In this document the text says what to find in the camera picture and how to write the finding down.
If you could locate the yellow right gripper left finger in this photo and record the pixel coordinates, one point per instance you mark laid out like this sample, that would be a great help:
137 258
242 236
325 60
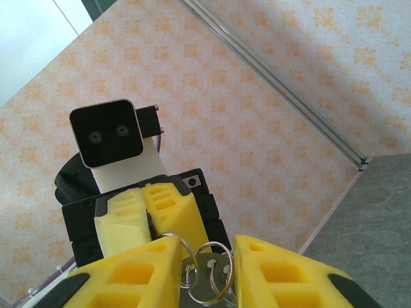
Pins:
128 282

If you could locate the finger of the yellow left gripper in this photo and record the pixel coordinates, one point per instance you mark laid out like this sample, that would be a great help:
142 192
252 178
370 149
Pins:
180 215
122 231

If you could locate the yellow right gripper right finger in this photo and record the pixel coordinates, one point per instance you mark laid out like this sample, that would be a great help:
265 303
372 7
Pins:
289 282

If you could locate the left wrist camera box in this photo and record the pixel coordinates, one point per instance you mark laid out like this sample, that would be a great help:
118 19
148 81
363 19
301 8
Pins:
106 134

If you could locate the aluminium frame post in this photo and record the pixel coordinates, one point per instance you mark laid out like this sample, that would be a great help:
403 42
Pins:
276 81

